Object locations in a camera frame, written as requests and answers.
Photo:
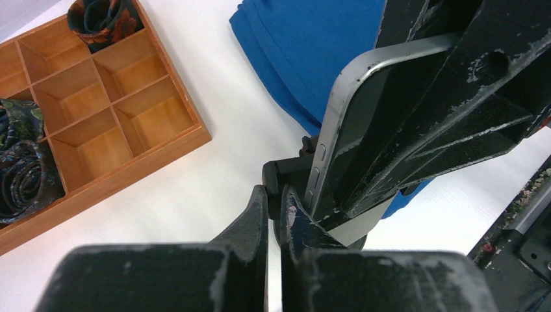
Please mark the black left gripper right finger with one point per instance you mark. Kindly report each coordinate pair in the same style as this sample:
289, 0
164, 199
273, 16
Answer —
321, 274

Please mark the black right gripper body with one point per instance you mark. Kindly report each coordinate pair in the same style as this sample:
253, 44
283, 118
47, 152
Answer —
513, 28

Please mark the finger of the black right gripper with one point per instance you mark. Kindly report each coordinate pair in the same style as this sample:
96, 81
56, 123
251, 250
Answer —
468, 110

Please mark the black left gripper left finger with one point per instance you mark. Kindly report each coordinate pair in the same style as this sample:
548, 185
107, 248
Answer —
227, 273

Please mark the black phone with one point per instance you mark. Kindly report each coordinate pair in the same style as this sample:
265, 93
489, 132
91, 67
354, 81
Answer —
360, 97

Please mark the blue cloth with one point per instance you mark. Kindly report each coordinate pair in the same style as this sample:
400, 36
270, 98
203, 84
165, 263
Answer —
298, 48

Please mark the black phone stand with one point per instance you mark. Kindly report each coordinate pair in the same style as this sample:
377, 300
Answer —
288, 181

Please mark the wooden compartment tray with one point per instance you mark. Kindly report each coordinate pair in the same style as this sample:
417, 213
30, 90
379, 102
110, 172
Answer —
112, 117

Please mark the rolled tie front centre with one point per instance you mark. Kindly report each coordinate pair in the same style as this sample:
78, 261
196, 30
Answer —
29, 180

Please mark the rolled tie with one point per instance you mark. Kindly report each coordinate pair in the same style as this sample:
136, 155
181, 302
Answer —
20, 120
29, 180
101, 23

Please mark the rolled tie centre top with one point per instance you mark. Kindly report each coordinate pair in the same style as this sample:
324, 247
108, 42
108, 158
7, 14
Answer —
20, 120

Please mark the rolled tie back right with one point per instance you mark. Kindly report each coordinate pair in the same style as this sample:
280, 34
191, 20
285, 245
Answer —
101, 23

